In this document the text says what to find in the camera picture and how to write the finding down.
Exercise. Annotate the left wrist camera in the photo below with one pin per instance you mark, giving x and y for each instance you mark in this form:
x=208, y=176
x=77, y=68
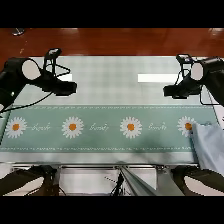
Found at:
x=53, y=53

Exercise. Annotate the silver frame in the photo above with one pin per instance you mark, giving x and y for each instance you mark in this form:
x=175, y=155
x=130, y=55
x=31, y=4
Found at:
x=140, y=183

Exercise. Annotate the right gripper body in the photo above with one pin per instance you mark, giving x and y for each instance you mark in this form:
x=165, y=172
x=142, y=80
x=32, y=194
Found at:
x=181, y=90

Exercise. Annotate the pale blue shirt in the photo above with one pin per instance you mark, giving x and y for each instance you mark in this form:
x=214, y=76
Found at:
x=210, y=146

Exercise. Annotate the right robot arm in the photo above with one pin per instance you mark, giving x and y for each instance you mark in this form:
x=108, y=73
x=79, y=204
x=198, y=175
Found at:
x=213, y=75

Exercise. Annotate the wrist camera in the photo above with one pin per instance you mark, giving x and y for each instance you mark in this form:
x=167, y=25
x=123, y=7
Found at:
x=184, y=60
x=53, y=53

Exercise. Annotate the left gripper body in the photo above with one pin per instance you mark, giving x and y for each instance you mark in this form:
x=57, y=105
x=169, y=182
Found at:
x=60, y=87

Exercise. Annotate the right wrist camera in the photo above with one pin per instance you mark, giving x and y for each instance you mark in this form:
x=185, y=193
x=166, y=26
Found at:
x=184, y=60

